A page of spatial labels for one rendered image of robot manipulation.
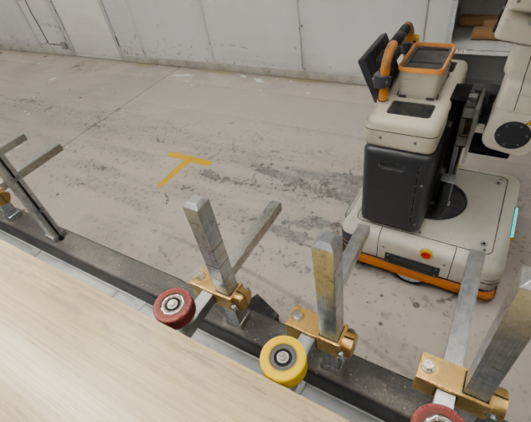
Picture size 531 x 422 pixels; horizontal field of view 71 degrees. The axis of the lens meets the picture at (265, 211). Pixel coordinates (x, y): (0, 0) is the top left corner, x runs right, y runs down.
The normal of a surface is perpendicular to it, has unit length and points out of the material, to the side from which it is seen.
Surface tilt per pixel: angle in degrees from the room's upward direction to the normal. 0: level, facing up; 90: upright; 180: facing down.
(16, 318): 0
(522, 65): 90
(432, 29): 90
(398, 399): 0
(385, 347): 0
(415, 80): 92
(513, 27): 90
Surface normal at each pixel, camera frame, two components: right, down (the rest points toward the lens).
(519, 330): -0.49, 0.65
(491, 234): -0.15, -0.72
